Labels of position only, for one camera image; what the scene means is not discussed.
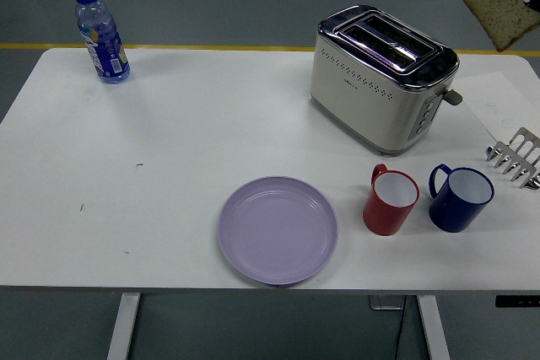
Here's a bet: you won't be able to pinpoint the white table leg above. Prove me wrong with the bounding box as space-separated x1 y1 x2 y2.
415 294 451 360
105 293 141 360

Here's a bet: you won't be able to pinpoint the clear bracket under table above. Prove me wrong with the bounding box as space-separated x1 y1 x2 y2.
368 294 406 311

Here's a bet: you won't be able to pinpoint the slice of bread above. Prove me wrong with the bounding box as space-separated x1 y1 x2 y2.
458 0 540 52

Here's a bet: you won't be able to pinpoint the blue capped water bottle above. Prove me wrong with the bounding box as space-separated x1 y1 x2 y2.
73 0 131 85

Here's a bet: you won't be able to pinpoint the grey toaster lever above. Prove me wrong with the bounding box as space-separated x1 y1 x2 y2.
438 87 464 106

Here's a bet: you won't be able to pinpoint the metal toast rack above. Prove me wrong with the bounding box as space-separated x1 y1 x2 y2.
484 126 540 190

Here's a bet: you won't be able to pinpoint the blue mug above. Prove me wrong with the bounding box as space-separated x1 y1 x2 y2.
428 163 494 234

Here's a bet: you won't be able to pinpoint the black cable under table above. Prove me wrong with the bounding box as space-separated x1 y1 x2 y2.
394 295 407 360

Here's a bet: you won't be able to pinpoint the red mug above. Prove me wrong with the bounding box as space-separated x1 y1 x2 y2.
361 163 421 236

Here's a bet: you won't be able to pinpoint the purple plate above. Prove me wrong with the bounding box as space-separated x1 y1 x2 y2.
217 175 339 287

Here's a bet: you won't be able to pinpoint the cream and chrome toaster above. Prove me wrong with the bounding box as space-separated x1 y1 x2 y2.
309 4 460 157

